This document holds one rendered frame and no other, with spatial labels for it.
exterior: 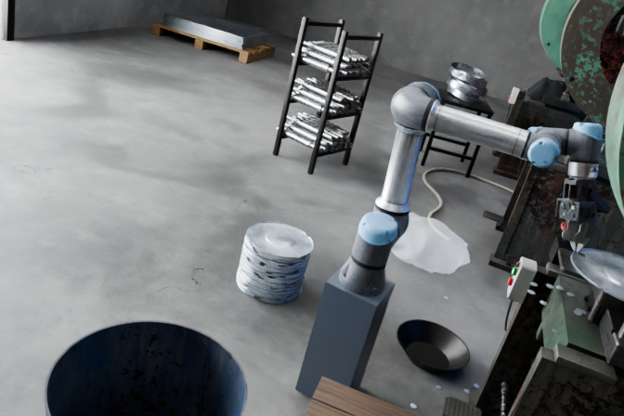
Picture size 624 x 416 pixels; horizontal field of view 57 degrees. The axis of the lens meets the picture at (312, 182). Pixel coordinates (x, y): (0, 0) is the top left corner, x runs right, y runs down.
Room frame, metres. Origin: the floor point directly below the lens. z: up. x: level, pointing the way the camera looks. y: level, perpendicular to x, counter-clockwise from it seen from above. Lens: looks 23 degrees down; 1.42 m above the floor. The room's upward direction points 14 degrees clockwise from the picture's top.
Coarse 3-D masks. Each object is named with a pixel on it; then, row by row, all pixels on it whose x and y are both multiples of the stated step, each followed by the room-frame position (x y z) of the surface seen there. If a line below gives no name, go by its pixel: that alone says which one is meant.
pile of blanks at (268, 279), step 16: (240, 256) 2.16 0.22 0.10; (256, 256) 2.04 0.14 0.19; (272, 256) 2.02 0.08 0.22; (304, 256) 2.09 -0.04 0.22; (240, 272) 2.10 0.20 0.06; (256, 272) 2.04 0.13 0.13; (272, 272) 2.03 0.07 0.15; (288, 272) 2.04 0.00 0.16; (304, 272) 2.12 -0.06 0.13; (240, 288) 2.07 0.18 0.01; (256, 288) 2.03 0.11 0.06; (272, 288) 2.05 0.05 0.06; (288, 288) 2.05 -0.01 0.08
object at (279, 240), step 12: (252, 228) 2.20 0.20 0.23; (264, 228) 2.23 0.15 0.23; (276, 228) 2.25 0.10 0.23; (288, 228) 2.28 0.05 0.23; (252, 240) 2.10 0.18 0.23; (264, 240) 2.12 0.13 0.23; (276, 240) 2.14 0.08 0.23; (288, 240) 2.16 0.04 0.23; (300, 240) 2.20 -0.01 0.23; (312, 240) 2.22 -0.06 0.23; (264, 252) 2.03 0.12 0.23; (276, 252) 2.06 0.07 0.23; (288, 252) 2.08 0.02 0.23; (300, 252) 2.11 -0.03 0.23
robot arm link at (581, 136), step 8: (576, 128) 1.59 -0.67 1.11; (584, 128) 1.58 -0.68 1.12; (592, 128) 1.57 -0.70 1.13; (600, 128) 1.58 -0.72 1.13; (576, 136) 1.58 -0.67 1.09; (584, 136) 1.57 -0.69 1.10; (592, 136) 1.56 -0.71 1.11; (600, 136) 1.57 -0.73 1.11; (568, 144) 1.57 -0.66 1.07; (576, 144) 1.57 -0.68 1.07; (584, 144) 1.56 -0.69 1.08; (592, 144) 1.56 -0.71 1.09; (600, 144) 1.57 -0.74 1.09; (568, 152) 1.58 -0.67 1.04; (576, 152) 1.57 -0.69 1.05; (584, 152) 1.55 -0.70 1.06; (592, 152) 1.55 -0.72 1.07; (576, 160) 1.56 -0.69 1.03; (584, 160) 1.55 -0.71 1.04; (592, 160) 1.55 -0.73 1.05
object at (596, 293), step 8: (560, 248) 1.52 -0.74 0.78; (560, 256) 1.47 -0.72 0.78; (568, 256) 1.48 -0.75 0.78; (560, 264) 1.43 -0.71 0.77; (568, 264) 1.43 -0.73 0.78; (568, 272) 1.39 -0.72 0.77; (576, 272) 1.39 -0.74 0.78; (592, 288) 1.47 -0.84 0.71; (584, 296) 1.47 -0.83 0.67; (592, 296) 1.44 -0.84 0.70; (600, 296) 1.39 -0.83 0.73; (608, 296) 1.38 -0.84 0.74; (584, 304) 1.47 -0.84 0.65; (592, 304) 1.41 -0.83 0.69; (600, 304) 1.39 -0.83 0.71; (608, 304) 1.38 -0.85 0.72; (616, 304) 1.38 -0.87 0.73; (592, 312) 1.39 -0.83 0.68; (600, 312) 1.38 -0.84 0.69; (592, 320) 1.39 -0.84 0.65
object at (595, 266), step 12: (588, 252) 1.54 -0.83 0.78; (600, 252) 1.57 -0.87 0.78; (576, 264) 1.44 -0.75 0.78; (588, 264) 1.46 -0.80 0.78; (600, 264) 1.48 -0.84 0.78; (612, 264) 1.50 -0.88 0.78; (588, 276) 1.38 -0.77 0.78; (600, 276) 1.40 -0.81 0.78; (612, 276) 1.41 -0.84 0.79; (600, 288) 1.33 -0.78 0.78; (612, 288) 1.35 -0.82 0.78
